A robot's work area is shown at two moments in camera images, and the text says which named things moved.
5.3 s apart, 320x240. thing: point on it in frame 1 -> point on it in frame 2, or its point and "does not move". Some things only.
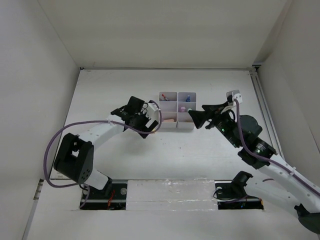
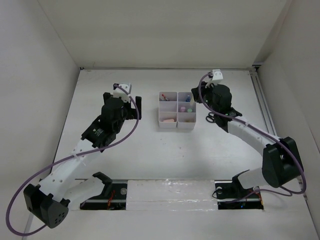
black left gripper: (143, 128) -> (132, 113)
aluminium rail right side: (274, 136) does not move
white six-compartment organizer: (174, 106) does not move
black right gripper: (199, 117) -> (203, 89)
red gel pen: (165, 97) does not move
